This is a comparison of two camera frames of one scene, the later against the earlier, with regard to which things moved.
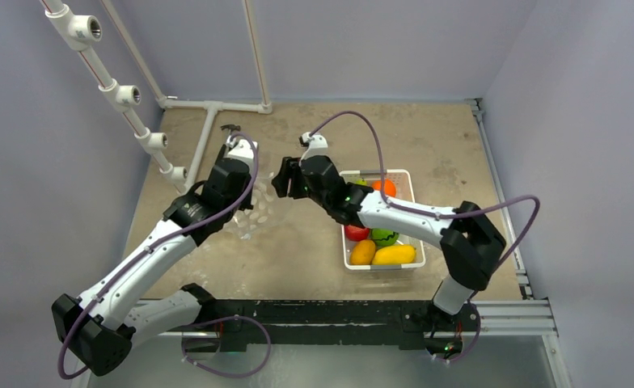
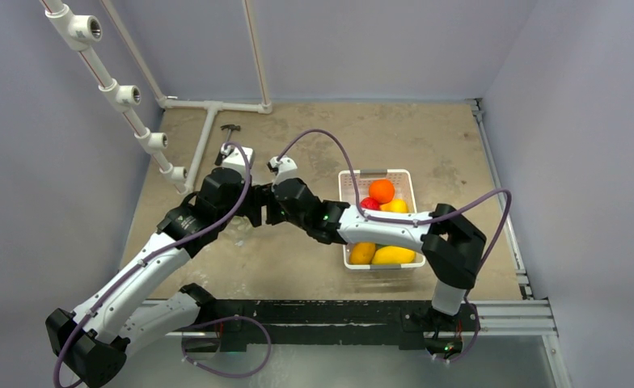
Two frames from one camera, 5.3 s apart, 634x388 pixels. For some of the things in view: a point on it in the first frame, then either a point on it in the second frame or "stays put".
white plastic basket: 403,182 stays put
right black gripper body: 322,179 -> 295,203
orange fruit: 390,188 stays put
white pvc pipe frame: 79,31 stays put
